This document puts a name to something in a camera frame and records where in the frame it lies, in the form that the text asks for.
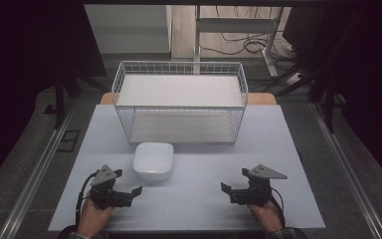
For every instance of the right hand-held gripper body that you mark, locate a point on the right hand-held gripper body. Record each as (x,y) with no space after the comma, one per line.
(257,192)

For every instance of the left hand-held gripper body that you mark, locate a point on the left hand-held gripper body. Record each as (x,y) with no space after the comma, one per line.
(104,176)

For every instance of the white square bowl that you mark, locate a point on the white square bowl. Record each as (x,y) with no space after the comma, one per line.
(153,161)

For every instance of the person's right hand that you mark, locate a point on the person's right hand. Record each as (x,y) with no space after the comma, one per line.
(267,215)

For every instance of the person's left hand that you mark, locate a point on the person's left hand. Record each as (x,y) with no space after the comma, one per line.
(91,217)

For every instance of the wooden board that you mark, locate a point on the wooden board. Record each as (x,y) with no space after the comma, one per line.
(262,99)

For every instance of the black stand leg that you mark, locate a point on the black stand leg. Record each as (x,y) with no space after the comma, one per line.
(59,99)
(329,103)

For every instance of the white metal stand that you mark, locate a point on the white metal stand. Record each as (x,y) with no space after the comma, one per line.
(235,25)

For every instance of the black floor socket frame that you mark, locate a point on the black floor socket frame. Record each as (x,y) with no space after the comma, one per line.
(69,141)

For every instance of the aluminium floor rail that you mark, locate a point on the aluminium floor rail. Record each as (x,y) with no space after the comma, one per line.
(348,172)
(35,172)

